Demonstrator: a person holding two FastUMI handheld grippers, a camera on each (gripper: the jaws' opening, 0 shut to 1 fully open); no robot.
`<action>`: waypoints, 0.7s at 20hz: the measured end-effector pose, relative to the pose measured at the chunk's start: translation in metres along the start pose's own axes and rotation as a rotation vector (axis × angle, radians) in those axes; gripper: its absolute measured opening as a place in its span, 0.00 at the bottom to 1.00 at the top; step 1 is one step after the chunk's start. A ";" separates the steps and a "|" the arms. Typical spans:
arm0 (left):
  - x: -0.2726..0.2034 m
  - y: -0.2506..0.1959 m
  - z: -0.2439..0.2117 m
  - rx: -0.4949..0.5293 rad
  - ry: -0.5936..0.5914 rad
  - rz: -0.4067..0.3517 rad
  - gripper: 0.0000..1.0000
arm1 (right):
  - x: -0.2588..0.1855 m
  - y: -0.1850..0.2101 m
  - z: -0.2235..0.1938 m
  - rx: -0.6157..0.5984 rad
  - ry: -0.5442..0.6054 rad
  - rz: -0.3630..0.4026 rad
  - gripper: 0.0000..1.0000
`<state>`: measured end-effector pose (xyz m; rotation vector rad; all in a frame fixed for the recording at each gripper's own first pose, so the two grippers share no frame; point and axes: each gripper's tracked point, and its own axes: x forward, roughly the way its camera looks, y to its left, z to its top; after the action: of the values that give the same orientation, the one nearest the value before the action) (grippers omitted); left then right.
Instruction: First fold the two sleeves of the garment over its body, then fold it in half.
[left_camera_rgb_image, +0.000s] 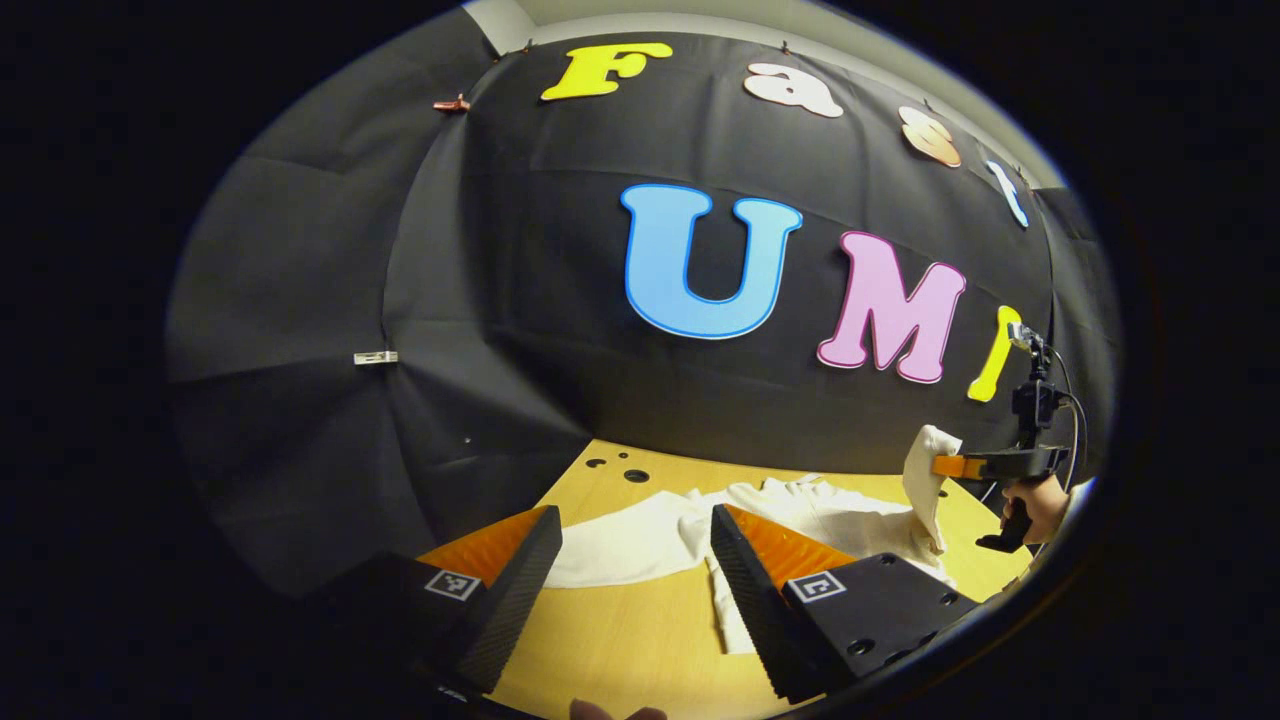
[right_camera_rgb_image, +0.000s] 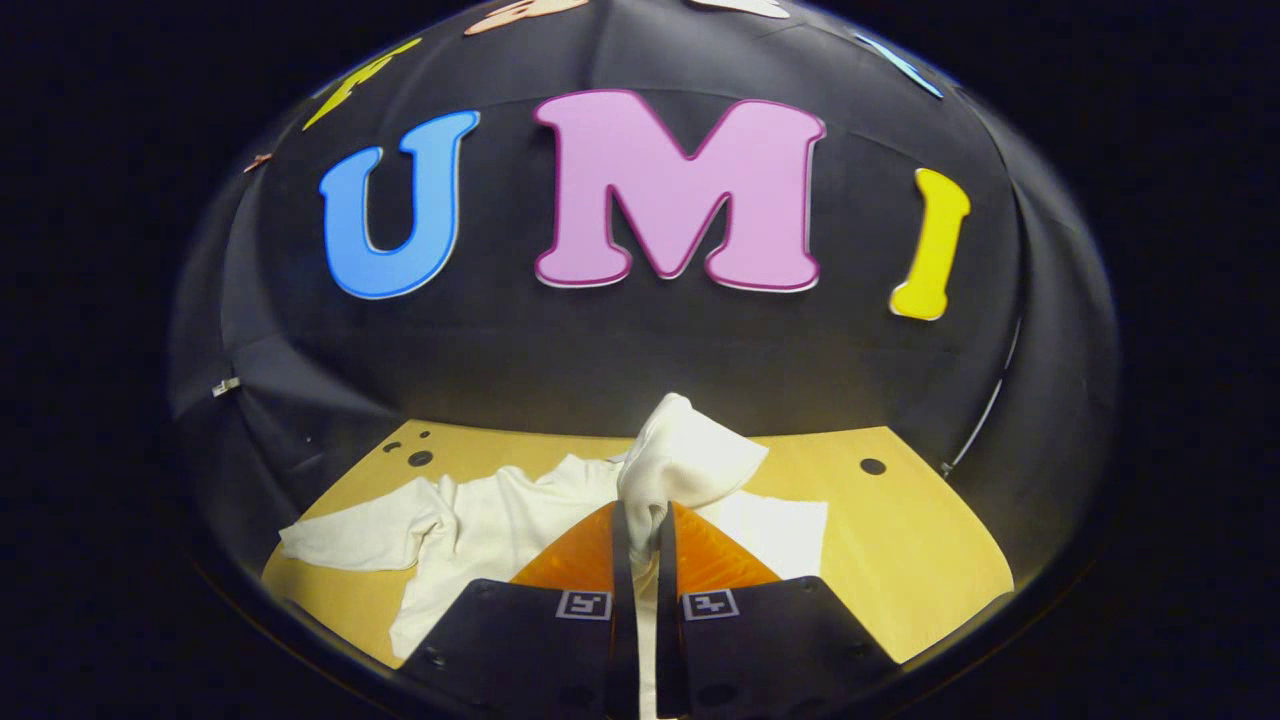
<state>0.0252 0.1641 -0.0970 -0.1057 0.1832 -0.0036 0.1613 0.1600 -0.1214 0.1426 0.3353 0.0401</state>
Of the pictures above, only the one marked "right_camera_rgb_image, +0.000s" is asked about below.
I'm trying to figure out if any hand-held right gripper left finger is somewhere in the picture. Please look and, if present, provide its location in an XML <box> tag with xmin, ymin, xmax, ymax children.
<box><xmin>395</xmin><ymin>500</ymin><xmax>641</xmax><ymax>720</ymax></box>

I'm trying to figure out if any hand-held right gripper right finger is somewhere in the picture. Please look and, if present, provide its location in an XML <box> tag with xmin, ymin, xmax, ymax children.
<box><xmin>655</xmin><ymin>500</ymin><xmax>901</xmax><ymax>720</ymax></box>

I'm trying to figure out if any white zip-up garment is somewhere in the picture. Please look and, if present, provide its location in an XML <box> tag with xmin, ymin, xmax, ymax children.
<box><xmin>278</xmin><ymin>392</ymin><xmax>829</xmax><ymax>720</ymax></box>

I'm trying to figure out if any black backdrop cloth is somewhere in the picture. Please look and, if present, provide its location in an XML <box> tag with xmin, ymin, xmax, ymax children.
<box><xmin>165</xmin><ymin>0</ymin><xmax>1121</xmax><ymax>621</ymax></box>

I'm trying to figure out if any thin white cable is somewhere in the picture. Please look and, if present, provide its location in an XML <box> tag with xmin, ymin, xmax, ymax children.
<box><xmin>940</xmin><ymin>315</ymin><xmax>1023</xmax><ymax>476</ymax></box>

